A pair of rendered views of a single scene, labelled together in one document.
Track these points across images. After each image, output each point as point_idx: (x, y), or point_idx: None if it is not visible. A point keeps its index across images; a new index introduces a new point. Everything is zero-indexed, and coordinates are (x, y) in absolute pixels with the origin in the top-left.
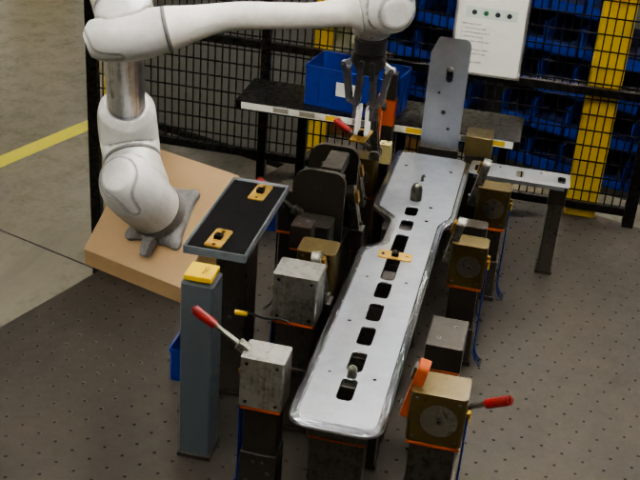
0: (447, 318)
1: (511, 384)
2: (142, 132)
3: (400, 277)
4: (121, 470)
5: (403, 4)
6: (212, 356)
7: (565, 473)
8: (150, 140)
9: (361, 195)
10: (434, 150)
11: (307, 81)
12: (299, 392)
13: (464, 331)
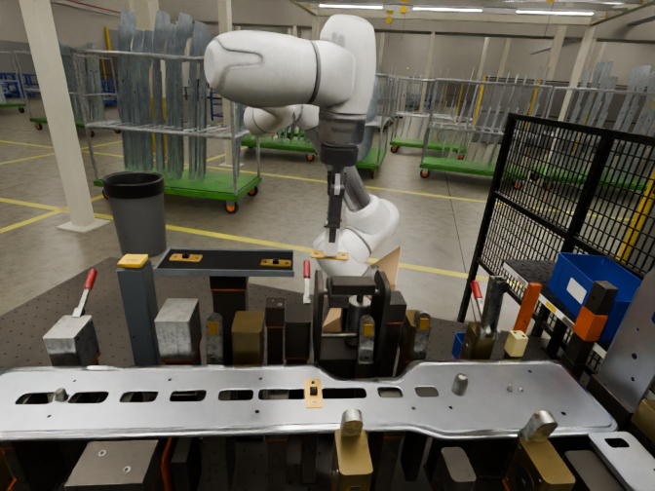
0: (149, 455)
1: None
2: (355, 223)
3: (267, 404)
4: (131, 357)
5: (211, 50)
6: (130, 322)
7: None
8: (363, 232)
9: (413, 346)
10: (604, 392)
11: (555, 268)
12: (38, 367)
13: (113, 480)
